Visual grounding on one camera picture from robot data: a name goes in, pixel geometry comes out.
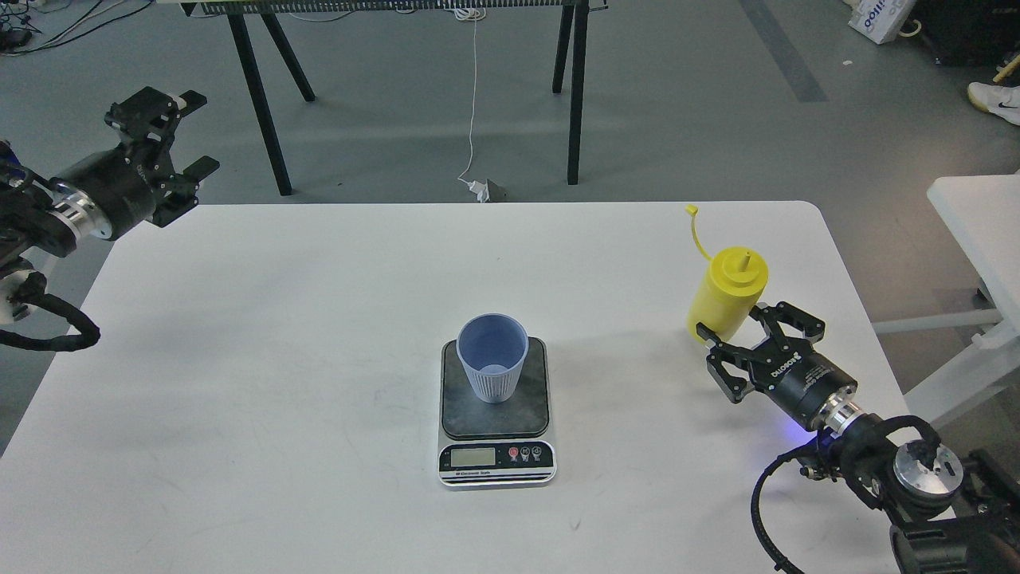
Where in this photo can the digital kitchen scale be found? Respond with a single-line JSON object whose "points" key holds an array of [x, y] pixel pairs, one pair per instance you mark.
{"points": [[496, 445]]}

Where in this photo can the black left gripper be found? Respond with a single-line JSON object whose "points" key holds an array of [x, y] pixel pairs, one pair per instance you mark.
{"points": [[110, 192]]}

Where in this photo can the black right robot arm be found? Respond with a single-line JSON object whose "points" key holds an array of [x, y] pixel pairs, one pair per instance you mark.
{"points": [[947, 514]]}

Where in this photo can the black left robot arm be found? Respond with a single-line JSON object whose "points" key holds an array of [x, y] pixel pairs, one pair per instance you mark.
{"points": [[28, 222]]}

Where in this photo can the blue plastic cup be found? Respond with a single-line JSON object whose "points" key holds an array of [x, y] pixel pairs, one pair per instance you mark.
{"points": [[492, 350]]}

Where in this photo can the white sneaker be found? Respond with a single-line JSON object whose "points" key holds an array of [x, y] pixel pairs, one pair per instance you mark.
{"points": [[1001, 101]]}

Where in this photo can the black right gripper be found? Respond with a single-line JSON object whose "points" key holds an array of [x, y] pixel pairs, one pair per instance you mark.
{"points": [[800, 381]]}

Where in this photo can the yellow squeeze bottle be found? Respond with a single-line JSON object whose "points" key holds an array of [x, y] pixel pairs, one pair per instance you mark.
{"points": [[732, 285]]}

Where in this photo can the white cardboard box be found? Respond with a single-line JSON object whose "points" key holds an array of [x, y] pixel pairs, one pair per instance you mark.
{"points": [[883, 21]]}

